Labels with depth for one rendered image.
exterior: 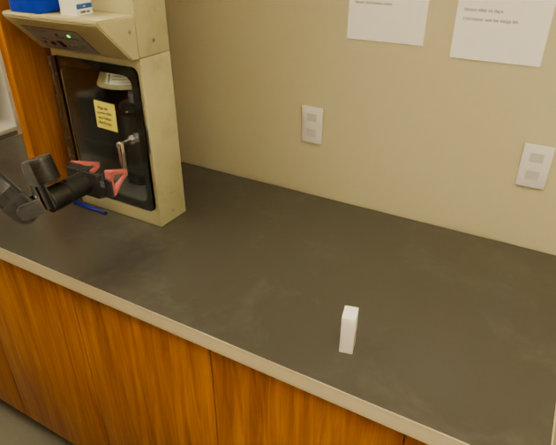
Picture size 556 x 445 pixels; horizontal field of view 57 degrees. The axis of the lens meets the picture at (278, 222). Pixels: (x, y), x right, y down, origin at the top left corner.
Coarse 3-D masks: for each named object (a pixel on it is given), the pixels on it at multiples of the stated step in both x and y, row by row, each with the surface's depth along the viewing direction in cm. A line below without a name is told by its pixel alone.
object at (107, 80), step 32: (64, 64) 136; (96, 64) 130; (64, 96) 141; (96, 96) 135; (128, 96) 129; (96, 128) 141; (128, 128) 134; (96, 160) 147; (128, 160) 140; (128, 192) 146
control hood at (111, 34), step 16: (16, 16) 122; (32, 16) 119; (48, 16) 117; (64, 16) 116; (80, 16) 116; (96, 16) 116; (112, 16) 116; (128, 16) 117; (80, 32) 116; (96, 32) 113; (112, 32) 114; (128, 32) 118; (96, 48) 122; (112, 48) 118; (128, 48) 119
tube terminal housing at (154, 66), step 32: (96, 0) 122; (128, 0) 117; (160, 0) 124; (160, 32) 127; (128, 64) 126; (160, 64) 130; (160, 96) 133; (160, 128) 136; (160, 160) 139; (160, 192) 143; (160, 224) 147
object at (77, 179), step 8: (72, 168) 124; (72, 176) 122; (80, 176) 122; (88, 176) 122; (96, 176) 121; (72, 184) 120; (80, 184) 121; (88, 184) 123; (96, 184) 122; (72, 192) 119; (80, 192) 121; (88, 192) 124; (96, 192) 124
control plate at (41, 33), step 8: (32, 32) 127; (40, 32) 125; (48, 32) 123; (56, 32) 121; (64, 32) 119; (72, 32) 118; (40, 40) 130; (48, 40) 128; (56, 40) 126; (64, 40) 124; (72, 40) 122; (80, 40) 121; (64, 48) 129; (72, 48) 127; (80, 48) 125; (88, 48) 123
